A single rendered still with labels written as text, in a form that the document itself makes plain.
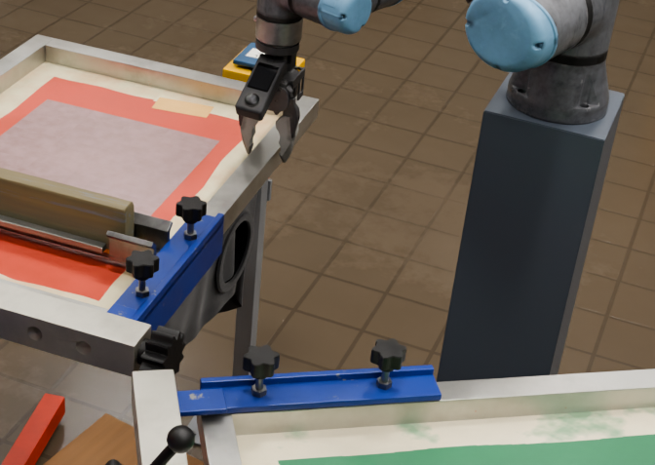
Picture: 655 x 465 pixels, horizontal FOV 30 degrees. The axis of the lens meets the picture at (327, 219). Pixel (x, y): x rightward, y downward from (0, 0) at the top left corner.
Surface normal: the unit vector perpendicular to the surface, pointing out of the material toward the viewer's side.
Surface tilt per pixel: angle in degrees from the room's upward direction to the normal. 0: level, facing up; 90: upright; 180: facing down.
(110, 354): 90
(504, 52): 96
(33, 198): 90
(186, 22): 0
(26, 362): 0
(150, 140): 0
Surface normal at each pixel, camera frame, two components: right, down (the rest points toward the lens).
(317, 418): 0.20, 0.53
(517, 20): -0.58, 0.46
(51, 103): 0.09, -0.85
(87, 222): -0.32, 0.48
